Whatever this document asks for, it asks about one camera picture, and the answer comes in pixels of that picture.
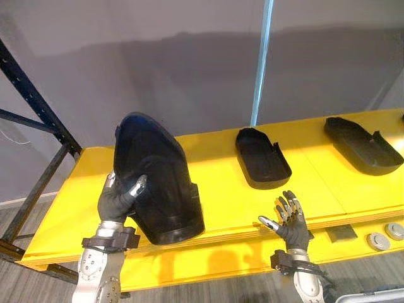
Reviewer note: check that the dark metal rack frame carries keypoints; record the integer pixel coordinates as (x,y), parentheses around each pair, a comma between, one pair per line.
(34,104)

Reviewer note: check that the black plastic housing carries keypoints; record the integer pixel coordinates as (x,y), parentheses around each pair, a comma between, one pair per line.
(360,145)
(164,176)
(262,158)

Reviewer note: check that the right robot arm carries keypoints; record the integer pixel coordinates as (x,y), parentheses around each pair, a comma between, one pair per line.
(307,284)

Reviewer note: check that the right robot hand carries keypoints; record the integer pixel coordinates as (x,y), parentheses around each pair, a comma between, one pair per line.
(295,230)

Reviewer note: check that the round silver disc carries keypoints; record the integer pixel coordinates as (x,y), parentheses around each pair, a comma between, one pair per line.
(378,241)
(395,231)

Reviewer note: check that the grey case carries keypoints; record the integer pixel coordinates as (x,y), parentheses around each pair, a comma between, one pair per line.
(372,297)

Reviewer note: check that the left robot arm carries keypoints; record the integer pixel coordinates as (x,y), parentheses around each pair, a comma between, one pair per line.
(94,271)

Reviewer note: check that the yellow shelf board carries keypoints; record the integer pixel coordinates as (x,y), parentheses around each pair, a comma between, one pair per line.
(221,195)

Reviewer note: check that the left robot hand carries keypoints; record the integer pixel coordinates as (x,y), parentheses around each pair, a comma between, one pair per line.
(112,203)

